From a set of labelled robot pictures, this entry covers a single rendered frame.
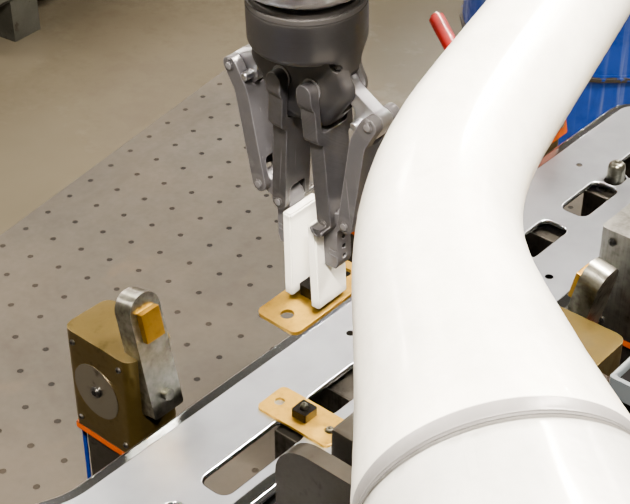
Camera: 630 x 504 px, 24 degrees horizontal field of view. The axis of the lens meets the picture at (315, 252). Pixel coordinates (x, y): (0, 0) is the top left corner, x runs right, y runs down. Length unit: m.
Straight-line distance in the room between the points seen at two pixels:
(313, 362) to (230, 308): 0.57
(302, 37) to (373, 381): 0.41
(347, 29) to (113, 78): 3.13
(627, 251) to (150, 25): 2.99
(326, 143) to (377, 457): 0.48
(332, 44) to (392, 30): 3.34
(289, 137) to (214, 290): 1.04
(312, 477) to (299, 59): 0.30
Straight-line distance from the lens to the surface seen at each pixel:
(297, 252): 0.99
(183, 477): 1.27
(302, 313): 1.00
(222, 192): 2.17
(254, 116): 0.96
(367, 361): 0.49
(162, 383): 1.34
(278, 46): 0.87
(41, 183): 3.55
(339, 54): 0.87
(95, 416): 1.40
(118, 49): 4.13
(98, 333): 1.35
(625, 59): 3.33
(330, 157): 0.93
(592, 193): 1.67
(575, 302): 1.35
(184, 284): 1.99
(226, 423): 1.31
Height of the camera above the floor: 1.88
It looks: 35 degrees down
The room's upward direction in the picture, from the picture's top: straight up
